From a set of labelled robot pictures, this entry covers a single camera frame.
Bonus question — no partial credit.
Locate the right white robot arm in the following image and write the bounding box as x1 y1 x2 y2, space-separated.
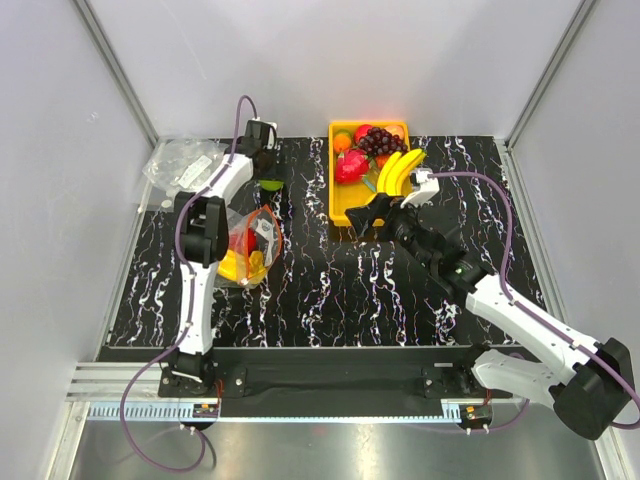
346 194 639 440

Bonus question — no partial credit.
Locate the red peach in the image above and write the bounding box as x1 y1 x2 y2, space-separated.
353 124 372 144

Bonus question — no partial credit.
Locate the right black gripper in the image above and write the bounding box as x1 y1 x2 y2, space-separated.
345 193 437 272

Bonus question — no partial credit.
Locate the yellow banana bunch in tray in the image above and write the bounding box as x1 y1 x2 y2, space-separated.
376 149 426 197

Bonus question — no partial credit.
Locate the orange fruit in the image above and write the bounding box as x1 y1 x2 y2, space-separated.
332 130 353 154

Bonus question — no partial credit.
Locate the dark purple grape bunch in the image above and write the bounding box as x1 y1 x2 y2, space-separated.
356 127 408 157

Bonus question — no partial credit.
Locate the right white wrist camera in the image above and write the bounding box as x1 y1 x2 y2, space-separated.
401 168 440 208

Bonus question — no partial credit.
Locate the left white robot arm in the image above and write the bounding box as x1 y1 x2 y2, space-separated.
167 118 279 396

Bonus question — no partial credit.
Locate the yellow banana bunch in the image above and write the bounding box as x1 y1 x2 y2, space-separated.
218 250 268 287
376 149 426 197

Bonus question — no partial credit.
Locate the green apple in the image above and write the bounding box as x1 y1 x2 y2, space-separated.
259 180 283 192

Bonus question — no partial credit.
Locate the yellow mango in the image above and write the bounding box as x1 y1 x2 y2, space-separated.
248 250 267 277

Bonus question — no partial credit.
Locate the pink dragon fruit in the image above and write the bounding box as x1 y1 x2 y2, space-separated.
334 149 370 184

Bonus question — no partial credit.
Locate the yellow plastic fruit tray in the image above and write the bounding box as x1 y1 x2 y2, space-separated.
329 121 414 227

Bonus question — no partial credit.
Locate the clear zip bag orange zipper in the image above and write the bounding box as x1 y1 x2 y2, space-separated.
214 206 282 289

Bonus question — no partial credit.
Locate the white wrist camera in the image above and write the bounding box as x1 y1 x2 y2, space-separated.
257 119 278 150
401 168 440 208

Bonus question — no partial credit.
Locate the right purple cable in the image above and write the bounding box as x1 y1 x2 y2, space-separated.
429 170 640 434

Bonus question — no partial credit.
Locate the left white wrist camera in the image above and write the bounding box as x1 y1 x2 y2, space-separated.
257 119 278 150

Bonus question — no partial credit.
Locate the stack of clear zip bags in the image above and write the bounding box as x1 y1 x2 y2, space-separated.
142 137 228 212

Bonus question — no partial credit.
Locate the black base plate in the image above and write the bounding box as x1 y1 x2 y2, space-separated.
158 345 487 399

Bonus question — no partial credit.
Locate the red apple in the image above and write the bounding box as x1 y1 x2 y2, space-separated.
234 228 258 255

